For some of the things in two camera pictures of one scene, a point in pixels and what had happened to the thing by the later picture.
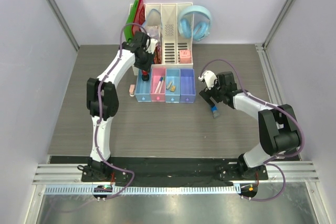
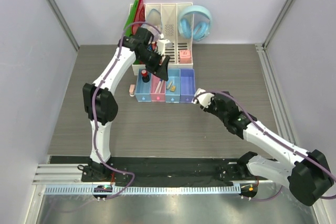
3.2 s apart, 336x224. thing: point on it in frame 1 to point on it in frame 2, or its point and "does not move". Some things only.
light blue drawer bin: x=143 y=88 does not move
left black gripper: x=147 y=66 to x=160 y=71
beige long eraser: x=169 y=85 does not move
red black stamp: x=145 y=77 does not move
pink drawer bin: x=156 y=74 does not move
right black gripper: x=207 y=93 to x=209 y=108
